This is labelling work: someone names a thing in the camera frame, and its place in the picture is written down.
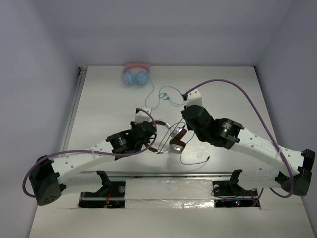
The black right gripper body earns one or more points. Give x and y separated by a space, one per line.
200 135

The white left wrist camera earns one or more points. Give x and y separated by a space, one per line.
142 115

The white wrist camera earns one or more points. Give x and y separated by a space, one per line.
193 98
142 115

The blue pink headphones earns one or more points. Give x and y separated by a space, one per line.
136 73

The brown silver headphones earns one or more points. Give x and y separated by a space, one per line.
176 145

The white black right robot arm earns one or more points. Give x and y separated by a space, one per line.
294 168

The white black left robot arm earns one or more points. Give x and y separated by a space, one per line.
48 176

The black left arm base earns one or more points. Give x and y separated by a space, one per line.
110 195

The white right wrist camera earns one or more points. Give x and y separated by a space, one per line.
193 98

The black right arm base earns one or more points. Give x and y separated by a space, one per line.
229 194

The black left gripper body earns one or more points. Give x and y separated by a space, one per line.
147 129

